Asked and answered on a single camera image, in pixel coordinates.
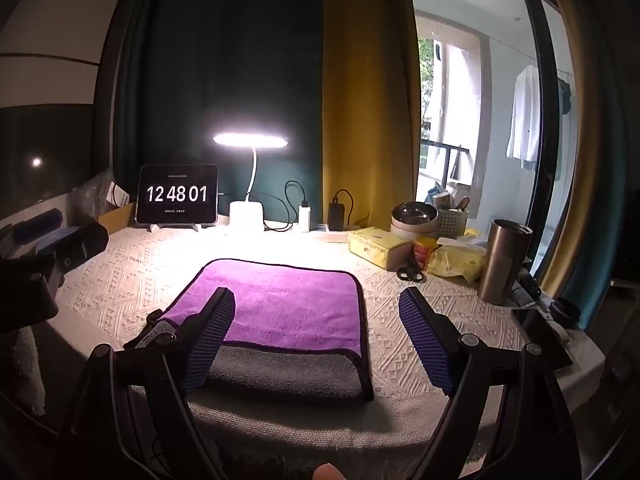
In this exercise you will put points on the black window frame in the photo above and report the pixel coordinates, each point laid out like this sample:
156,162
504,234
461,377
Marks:
542,110

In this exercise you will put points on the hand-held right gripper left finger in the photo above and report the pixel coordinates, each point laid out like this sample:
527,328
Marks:
211,340

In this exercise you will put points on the person's right hand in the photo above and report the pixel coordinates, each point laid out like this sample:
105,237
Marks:
327,472

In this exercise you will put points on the red and yellow jar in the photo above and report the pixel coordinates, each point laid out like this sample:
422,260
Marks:
424,254

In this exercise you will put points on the white charger plug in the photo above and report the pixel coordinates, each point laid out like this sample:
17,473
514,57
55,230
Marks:
304,217

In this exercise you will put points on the dark green hanging garment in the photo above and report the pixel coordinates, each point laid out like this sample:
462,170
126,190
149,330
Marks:
564,95

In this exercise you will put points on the yellow curtain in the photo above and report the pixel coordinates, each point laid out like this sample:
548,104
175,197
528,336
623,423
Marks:
575,135
370,100

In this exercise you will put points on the white desk lamp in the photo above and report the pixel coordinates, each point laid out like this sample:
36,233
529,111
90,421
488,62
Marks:
246,215

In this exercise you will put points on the cardboard box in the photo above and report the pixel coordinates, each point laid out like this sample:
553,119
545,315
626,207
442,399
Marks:
117,217

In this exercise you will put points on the yellow plastic packet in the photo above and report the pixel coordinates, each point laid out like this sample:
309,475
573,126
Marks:
455,260

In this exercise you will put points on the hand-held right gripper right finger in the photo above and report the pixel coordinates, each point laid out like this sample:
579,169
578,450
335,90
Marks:
425,340

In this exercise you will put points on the metal bowl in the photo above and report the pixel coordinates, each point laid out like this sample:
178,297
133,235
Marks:
414,212

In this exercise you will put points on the white plastic basket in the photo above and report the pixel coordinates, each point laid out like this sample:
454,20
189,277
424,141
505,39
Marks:
452,224

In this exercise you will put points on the yellow tissue box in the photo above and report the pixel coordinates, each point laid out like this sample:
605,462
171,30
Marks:
377,247

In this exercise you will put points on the white ceramic bowl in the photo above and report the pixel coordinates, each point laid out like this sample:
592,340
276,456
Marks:
407,231

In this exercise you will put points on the black power adapter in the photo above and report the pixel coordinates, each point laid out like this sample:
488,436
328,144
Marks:
347,200

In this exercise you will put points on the black scissors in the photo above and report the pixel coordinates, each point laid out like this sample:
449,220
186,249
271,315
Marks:
411,272

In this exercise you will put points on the purple and grey towel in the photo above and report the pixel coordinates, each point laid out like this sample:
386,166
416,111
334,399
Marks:
290,300

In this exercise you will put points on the black balcony railing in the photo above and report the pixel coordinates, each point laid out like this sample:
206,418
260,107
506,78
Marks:
447,160

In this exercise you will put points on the white hanging shirt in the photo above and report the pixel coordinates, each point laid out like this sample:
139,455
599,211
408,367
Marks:
524,115

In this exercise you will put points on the white textured tablecloth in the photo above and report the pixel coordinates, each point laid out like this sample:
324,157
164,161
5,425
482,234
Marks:
400,310

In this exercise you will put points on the black round lens cap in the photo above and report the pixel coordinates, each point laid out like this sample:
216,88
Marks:
565,314

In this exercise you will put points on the white power strip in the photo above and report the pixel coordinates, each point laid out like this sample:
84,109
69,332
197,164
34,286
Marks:
330,234

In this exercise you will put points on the dark green curtain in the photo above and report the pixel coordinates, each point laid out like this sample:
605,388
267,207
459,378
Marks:
225,75

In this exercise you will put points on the steel tumbler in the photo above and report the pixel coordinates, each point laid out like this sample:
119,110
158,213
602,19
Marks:
502,265

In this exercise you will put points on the clear plastic bag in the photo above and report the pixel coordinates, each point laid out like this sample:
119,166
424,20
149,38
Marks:
95,195

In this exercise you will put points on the black tablet showing clock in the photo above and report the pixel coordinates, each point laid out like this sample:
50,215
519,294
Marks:
177,193

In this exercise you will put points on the white tablet stand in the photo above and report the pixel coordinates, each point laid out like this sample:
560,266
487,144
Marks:
152,227

